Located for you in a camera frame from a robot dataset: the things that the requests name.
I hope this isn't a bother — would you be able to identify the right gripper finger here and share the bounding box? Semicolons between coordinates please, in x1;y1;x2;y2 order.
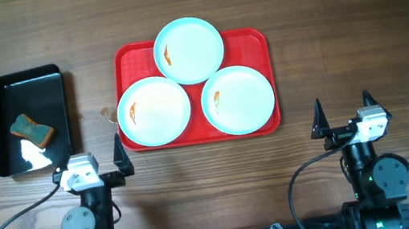
311;99;331;140
362;90;392;119

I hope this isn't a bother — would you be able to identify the light blue plate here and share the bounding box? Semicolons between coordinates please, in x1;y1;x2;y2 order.
200;65;276;136
153;17;225;85
117;76;191;147

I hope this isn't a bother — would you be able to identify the orange green sponge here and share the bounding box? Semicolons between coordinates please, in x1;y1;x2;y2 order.
10;114;55;149

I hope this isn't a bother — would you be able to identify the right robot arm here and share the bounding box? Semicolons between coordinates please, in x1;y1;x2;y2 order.
311;91;409;229

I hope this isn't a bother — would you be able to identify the black water tray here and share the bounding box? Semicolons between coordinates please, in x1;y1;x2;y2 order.
0;64;73;178

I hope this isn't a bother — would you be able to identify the red plastic tray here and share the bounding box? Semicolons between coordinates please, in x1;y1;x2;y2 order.
114;27;276;149

